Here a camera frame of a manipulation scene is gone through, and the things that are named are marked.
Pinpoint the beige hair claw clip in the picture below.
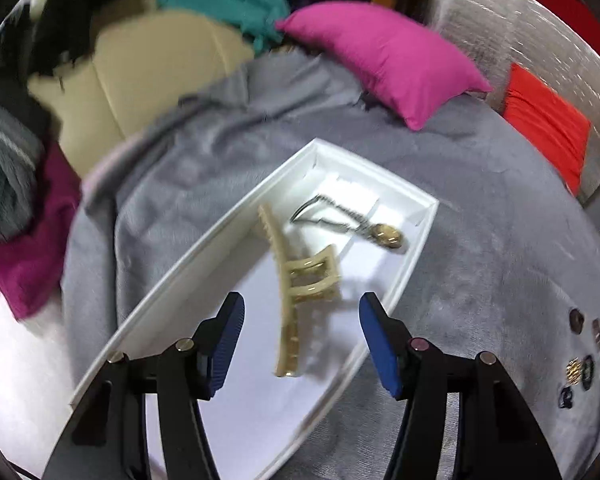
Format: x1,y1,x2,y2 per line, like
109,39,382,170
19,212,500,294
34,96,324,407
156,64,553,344
257,204,342,378

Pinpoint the pink pillow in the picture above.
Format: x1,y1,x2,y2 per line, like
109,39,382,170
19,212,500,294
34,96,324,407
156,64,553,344
275,2,493,131

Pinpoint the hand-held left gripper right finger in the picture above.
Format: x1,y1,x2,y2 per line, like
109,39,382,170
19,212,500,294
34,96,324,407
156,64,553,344
358,291,563,480

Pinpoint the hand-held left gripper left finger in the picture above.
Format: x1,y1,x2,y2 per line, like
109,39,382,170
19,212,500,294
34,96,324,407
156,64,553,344
42,291,246,480

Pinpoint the red cloth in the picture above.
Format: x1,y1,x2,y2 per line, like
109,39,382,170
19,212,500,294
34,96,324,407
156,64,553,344
490,0,600,46

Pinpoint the grey striped cloth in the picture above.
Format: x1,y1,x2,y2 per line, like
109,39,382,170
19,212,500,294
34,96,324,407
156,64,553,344
0,97,46,243

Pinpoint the silver hair clip gold end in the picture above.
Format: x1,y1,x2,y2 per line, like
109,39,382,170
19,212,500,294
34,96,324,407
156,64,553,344
289,194,408,253

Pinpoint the magenta cloth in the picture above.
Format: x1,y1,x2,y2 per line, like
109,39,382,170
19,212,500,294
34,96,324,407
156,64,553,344
0,142,83,321

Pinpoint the red cushion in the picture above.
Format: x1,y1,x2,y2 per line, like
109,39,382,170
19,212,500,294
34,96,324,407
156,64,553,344
502,63,592,196

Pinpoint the beige sofa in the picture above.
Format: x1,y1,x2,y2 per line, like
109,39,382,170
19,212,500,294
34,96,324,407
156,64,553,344
27,10,256,178

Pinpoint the white jewelry tray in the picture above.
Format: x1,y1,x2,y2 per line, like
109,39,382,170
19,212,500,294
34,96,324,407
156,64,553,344
70,137,441,480

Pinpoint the silver foil sheet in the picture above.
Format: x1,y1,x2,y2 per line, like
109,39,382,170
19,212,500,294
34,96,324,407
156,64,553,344
430,0,600,231

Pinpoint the white bed sheet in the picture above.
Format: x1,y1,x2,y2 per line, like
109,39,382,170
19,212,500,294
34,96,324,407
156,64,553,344
0,290,121,461

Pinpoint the black cloth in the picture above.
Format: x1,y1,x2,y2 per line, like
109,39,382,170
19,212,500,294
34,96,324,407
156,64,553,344
0,0,156,141

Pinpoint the grey blanket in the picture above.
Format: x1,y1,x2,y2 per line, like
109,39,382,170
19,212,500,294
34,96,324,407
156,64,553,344
62,52,600,480

